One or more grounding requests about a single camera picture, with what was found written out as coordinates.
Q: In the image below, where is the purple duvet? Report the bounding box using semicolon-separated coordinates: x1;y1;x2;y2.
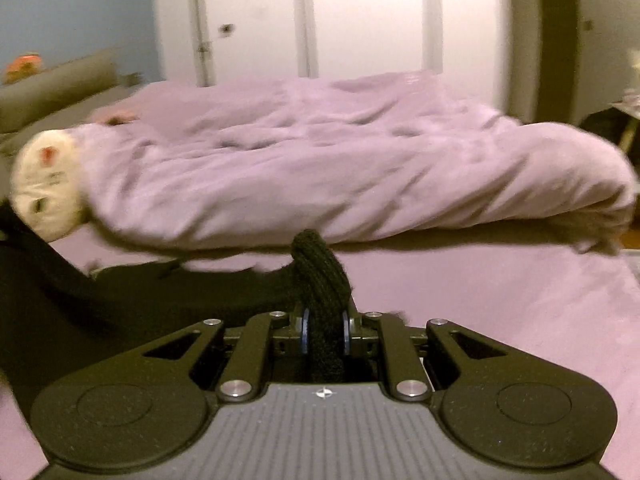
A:
75;71;637;255

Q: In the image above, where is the long wardrobe handle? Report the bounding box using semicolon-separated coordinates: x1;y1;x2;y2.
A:
188;0;210;87
292;0;320;78
421;0;445;72

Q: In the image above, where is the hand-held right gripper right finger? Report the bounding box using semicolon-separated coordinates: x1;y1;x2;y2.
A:
342;310;507;404

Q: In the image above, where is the cream and pink plush toy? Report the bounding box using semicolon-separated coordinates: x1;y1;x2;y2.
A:
9;110;140;242

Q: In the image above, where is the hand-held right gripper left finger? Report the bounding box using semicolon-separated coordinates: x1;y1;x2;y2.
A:
135;311;313;404

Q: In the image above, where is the wooden nightstand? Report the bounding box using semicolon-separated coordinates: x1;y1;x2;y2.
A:
606;94;640;157

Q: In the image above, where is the black knit sweater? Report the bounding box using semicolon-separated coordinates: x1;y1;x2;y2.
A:
0;202;407;386

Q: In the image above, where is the green padded headboard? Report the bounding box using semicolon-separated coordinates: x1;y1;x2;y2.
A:
0;49;122;135

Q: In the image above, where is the white wardrobe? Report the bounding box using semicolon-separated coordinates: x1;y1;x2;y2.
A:
154;0;507;111

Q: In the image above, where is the orange plush toy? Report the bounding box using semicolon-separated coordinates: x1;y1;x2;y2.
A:
2;52;47;85

